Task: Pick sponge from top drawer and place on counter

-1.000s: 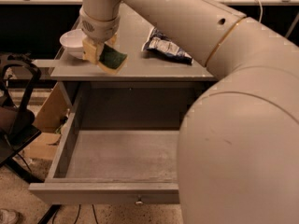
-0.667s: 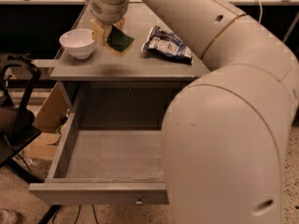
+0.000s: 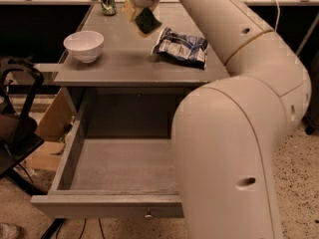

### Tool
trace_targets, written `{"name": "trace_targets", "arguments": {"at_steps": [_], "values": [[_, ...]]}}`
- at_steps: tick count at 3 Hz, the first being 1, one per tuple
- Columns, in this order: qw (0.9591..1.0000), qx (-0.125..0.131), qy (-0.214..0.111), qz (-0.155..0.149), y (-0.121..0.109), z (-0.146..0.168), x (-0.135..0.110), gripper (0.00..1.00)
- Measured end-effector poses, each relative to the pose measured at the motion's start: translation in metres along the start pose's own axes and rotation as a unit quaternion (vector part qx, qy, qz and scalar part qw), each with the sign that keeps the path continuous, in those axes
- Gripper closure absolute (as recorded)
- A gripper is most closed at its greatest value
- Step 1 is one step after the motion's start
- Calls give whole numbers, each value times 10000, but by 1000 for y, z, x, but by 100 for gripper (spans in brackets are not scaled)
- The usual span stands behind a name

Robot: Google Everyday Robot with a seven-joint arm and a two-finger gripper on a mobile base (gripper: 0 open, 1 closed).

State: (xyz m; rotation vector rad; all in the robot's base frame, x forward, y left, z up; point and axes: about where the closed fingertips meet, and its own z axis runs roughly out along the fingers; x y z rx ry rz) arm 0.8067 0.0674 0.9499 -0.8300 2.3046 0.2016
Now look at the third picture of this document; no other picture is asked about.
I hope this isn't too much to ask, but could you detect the green yellow sponge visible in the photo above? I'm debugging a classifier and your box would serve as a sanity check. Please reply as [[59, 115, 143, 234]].
[[135, 8, 161, 37]]

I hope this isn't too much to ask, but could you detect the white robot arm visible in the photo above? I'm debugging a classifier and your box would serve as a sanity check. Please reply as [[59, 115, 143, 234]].
[[126, 0, 311, 239]]

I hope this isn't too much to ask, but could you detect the grey cabinet counter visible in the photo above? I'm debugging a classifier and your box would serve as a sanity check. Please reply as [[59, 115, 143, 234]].
[[55, 8, 228, 122]]

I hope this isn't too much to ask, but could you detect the grey open top drawer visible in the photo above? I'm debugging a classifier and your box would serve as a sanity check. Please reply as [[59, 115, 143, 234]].
[[31, 91, 183, 218]]

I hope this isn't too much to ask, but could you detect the round metal drawer knob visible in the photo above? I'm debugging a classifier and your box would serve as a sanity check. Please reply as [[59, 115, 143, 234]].
[[144, 209, 154, 220]]

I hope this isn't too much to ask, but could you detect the blue white chip bag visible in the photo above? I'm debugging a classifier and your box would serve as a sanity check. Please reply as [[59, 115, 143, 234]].
[[152, 27, 208, 70]]

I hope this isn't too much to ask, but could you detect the white ceramic bowl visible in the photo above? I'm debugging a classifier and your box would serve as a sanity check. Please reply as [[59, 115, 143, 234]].
[[63, 31, 104, 63]]

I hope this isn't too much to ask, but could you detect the brown cardboard box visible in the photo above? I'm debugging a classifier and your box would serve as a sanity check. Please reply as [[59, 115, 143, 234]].
[[26, 90, 74, 171]]

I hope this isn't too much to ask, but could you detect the black chair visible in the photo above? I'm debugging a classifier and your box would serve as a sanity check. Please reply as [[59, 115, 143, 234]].
[[0, 57, 66, 239]]

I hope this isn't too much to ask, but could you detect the white shoe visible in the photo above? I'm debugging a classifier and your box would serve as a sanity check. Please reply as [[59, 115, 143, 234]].
[[0, 223, 21, 239]]

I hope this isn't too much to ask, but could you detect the white cable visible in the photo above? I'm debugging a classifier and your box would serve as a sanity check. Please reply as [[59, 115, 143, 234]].
[[267, 0, 281, 33]]

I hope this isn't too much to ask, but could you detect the black floor cable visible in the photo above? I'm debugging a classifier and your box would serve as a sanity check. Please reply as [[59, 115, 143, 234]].
[[98, 218, 107, 239], [78, 218, 88, 239]]

